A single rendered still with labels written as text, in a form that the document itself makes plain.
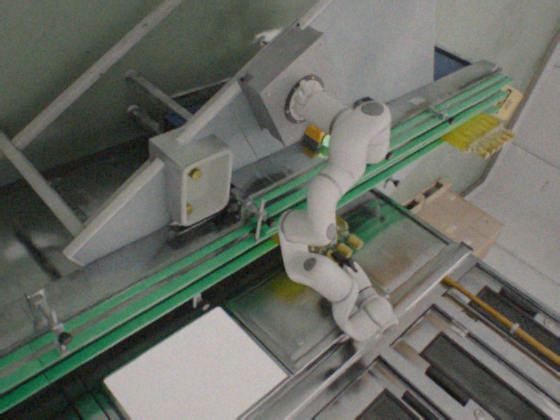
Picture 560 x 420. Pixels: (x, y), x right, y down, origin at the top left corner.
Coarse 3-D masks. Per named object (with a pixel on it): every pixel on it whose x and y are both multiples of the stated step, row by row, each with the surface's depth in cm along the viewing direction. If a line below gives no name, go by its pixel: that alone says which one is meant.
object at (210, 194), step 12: (216, 156) 136; (228, 156) 141; (204, 168) 147; (216, 168) 148; (228, 168) 144; (192, 180) 146; (204, 180) 150; (216, 180) 151; (228, 180) 147; (192, 192) 150; (204, 192) 154; (216, 192) 154; (228, 192) 150; (192, 204) 151; (204, 204) 152; (216, 204) 153; (192, 216) 147; (204, 216) 149
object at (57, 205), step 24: (168, 0) 174; (312, 0) 155; (144, 24) 171; (288, 24) 154; (120, 48) 169; (264, 48) 152; (96, 72) 168; (240, 72) 150; (72, 96) 166; (216, 96) 148; (48, 120) 165; (192, 120) 147; (0, 144) 163; (24, 144) 164; (24, 168) 156; (144, 168) 144; (48, 192) 149; (120, 192) 142; (72, 216) 142; (96, 216) 141
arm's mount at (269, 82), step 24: (288, 48) 137; (312, 48) 136; (264, 72) 135; (288, 72) 135; (312, 72) 142; (264, 96) 134; (288, 96) 140; (336, 96) 156; (264, 120) 150; (288, 120) 147; (288, 144) 154
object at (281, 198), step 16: (496, 80) 249; (512, 80) 251; (464, 96) 230; (480, 96) 232; (432, 112) 214; (448, 112) 216; (400, 128) 200; (416, 128) 202; (400, 144) 192; (304, 176) 167; (272, 192) 159; (288, 192) 161; (304, 192) 161; (272, 208) 153
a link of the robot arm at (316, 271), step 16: (288, 240) 127; (288, 256) 128; (304, 256) 126; (320, 256) 123; (288, 272) 128; (304, 272) 123; (320, 272) 120; (336, 272) 123; (320, 288) 123; (336, 288) 123
